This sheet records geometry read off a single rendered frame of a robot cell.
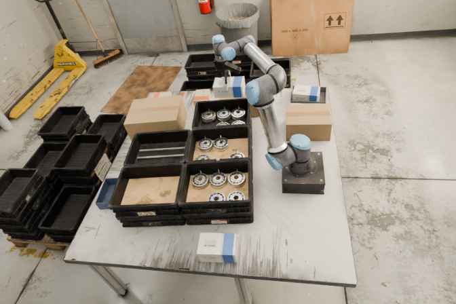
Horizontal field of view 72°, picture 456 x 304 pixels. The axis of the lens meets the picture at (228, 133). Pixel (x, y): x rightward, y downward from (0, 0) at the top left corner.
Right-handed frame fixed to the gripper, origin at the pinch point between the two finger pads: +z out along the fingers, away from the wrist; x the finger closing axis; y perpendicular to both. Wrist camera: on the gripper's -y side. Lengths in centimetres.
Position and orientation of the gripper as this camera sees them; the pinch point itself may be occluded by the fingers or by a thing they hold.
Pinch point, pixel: (229, 85)
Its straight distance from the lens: 214.4
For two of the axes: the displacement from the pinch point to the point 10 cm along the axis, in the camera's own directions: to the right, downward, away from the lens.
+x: -1.4, 6.9, -7.1
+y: -9.8, 0.1, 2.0
